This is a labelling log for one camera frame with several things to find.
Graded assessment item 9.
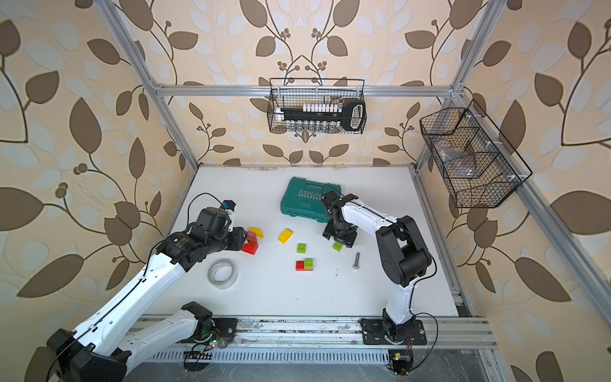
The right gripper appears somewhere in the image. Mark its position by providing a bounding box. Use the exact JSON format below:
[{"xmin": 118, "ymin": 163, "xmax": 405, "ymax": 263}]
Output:
[{"xmin": 322, "ymin": 218, "xmax": 356, "ymax": 248}]

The red lego brick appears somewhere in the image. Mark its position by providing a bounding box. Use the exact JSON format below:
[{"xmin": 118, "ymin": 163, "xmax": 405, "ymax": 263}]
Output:
[
  {"xmin": 242, "ymin": 241, "xmax": 259, "ymax": 256},
  {"xmin": 295, "ymin": 260, "xmax": 306, "ymax": 272}
]

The yellow lego brick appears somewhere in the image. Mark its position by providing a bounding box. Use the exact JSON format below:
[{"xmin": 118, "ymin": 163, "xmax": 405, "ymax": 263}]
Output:
[
  {"xmin": 249, "ymin": 227, "xmax": 264, "ymax": 238},
  {"xmin": 278, "ymin": 229, "xmax": 294, "ymax": 244}
]

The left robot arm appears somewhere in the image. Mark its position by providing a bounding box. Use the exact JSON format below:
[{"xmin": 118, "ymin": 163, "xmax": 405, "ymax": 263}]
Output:
[{"xmin": 44, "ymin": 200, "xmax": 248, "ymax": 381}]

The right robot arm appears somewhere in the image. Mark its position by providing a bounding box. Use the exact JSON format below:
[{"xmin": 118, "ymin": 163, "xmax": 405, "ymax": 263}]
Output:
[{"xmin": 321, "ymin": 190, "xmax": 434, "ymax": 343}]

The clear tape roll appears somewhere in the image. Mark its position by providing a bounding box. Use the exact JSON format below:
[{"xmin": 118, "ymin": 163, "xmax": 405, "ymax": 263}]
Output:
[{"xmin": 208, "ymin": 259, "xmax": 238, "ymax": 290}]

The steel hex bolt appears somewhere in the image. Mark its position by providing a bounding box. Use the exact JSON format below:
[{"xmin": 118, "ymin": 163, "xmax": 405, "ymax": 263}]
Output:
[{"xmin": 353, "ymin": 252, "xmax": 361, "ymax": 270}]

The green tool case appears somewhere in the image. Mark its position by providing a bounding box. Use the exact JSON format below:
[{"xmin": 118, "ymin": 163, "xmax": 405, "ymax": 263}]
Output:
[{"xmin": 280, "ymin": 177, "xmax": 341, "ymax": 224}]

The clear plastic bag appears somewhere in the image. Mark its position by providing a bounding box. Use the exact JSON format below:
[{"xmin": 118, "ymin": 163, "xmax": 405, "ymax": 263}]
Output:
[{"xmin": 435, "ymin": 140, "xmax": 477, "ymax": 178}]

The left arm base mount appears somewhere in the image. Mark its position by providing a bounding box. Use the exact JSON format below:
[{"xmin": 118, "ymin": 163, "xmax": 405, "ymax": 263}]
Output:
[{"xmin": 180, "ymin": 318, "xmax": 238, "ymax": 348}]

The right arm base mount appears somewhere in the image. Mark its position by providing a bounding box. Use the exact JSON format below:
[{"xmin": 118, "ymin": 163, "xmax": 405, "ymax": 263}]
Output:
[{"xmin": 360, "ymin": 318, "xmax": 427, "ymax": 346}]

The black socket set rail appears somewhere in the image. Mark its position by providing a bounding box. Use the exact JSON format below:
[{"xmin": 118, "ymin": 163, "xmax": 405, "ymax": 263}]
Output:
[{"xmin": 274, "ymin": 100, "xmax": 367, "ymax": 133}]

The back wire basket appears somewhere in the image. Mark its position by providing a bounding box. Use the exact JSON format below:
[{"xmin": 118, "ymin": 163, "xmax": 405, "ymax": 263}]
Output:
[{"xmin": 267, "ymin": 76, "xmax": 367, "ymax": 135}]

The wire basket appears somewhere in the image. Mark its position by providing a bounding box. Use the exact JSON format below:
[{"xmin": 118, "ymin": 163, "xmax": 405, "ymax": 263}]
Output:
[
  {"xmin": 267, "ymin": 76, "xmax": 367, "ymax": 135},
  {"xmin": 419, "ymin": 100, "xmax": 533, "ymax": 209}
]

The right wire basket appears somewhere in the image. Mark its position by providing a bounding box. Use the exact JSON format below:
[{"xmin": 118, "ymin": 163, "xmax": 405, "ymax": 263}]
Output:
[{"xmin": 419, "ymin": 100, "xmax": 533, "ymax": 209}]

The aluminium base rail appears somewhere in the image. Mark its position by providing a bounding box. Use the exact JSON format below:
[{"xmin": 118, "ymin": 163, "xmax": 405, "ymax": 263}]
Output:
[{"xmin": 220, "ymin": 315, "xmax": 498, "ymax": 350}]

